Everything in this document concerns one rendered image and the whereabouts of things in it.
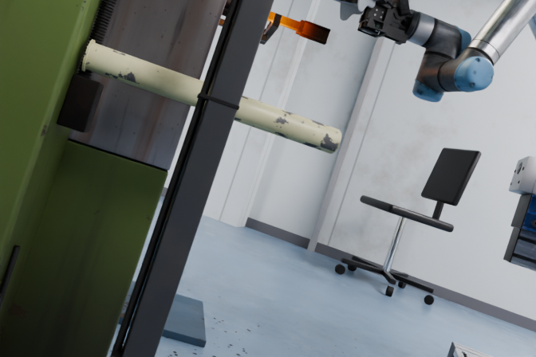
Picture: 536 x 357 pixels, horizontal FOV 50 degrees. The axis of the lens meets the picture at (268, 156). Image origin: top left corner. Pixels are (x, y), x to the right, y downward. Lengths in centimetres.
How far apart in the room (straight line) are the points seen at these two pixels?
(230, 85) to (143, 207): 50
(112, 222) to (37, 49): 42
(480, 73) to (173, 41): 66
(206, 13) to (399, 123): 361
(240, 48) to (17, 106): 35
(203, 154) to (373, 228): 396
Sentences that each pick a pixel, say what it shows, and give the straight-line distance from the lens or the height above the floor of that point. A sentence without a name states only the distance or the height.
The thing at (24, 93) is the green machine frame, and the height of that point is 53.
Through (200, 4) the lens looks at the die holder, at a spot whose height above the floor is 81.
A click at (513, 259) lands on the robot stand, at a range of 158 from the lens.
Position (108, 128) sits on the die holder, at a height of 51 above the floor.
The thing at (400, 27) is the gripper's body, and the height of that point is 96.
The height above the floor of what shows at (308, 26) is 97.
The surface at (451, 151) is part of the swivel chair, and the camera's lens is 429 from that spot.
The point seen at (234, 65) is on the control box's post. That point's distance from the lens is 75.
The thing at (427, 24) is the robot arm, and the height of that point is 98.
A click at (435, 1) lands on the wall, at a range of 494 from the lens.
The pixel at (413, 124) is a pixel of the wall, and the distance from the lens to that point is 470.
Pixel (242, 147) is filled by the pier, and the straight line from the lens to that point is 458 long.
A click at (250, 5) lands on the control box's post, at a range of 77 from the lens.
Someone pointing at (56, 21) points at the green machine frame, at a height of 65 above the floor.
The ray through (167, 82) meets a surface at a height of 62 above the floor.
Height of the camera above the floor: 55
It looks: 1 degrees up
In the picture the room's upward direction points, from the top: 18 degrees clockwise
